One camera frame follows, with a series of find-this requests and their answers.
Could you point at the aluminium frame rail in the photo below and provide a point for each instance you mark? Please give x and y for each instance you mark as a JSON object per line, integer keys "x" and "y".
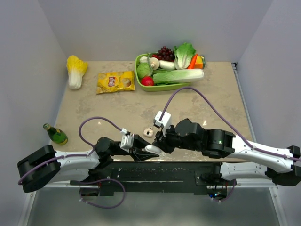
{"x": 250, "y": 182}

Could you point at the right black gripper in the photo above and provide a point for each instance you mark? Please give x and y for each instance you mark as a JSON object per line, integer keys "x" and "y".
{"x": 162, "y": 141}

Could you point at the orange pumpkin slice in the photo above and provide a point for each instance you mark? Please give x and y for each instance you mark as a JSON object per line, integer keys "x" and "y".
{"x": 200, "y": 62}

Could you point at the purple grapes bunch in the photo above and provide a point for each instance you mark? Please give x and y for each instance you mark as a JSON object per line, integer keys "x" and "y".
{"x": 165, "y": 54}

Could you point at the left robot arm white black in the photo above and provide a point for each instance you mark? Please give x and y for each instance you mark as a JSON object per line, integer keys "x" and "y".
{"x": 48, "y": 165}

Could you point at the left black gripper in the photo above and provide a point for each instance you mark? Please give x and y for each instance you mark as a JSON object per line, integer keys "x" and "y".
{"x": 139, "y": 143}

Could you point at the green leafy lettuce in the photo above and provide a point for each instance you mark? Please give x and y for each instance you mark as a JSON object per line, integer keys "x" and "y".
{"x": 183, "y": 55}

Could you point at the white earbud charging case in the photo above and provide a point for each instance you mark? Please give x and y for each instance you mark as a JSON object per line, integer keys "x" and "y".
{"x": 153, "y": 149}

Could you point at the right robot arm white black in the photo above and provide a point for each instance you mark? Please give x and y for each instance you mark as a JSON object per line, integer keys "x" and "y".
{"x": 259, "y": 161}

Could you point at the round green cabbage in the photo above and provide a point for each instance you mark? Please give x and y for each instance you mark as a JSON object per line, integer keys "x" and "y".
{"x": 143, "y": 70}

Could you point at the beige earbud case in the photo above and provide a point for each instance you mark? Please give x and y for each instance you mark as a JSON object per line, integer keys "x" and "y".
{"x": 148, "y": 132}

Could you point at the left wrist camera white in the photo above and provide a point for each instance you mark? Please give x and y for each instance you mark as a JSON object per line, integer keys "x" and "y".
{"x": 127, "y": 140}

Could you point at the green champagne bottle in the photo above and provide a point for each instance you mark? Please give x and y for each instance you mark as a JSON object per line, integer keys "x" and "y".
{"x": 56, "y": 135}

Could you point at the red apple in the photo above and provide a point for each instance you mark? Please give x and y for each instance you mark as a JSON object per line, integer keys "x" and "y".
{"x": 147, "y": 81}

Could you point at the green plastic basket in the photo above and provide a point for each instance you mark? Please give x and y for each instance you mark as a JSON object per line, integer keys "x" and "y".
{"x": 156, "y": 88}

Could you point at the yellow Lays chips bag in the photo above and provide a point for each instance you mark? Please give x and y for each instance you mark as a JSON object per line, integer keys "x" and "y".
{"x": 115, "y": 81}

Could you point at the yellow napa cabbage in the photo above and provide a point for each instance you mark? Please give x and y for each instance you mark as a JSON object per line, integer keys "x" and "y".
{"x": 76, "y": 70}

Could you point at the orange carrot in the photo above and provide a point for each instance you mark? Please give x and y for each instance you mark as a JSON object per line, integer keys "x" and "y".
{"x": 193, "y": 61}

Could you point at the long white green cabbage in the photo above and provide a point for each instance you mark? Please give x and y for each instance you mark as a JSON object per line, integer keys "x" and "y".
{"x": 178, "y": 76}

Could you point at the white daikon radish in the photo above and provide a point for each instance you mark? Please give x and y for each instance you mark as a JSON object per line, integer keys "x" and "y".
{"x": 166, "y": 65}

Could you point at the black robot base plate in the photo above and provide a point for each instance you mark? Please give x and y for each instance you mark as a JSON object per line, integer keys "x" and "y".
{"x": 199, "y": 178}

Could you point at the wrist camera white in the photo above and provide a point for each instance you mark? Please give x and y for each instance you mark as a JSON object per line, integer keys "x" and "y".
{"x": 163, "y": 121}
{"x": 127, "y": 140}

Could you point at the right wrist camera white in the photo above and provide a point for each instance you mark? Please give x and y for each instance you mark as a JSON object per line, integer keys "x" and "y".
{"x": 163, "y": 121}

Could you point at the beige mushroom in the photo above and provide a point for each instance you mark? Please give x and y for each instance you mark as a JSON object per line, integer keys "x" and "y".
{"x": 153, "y": 63}

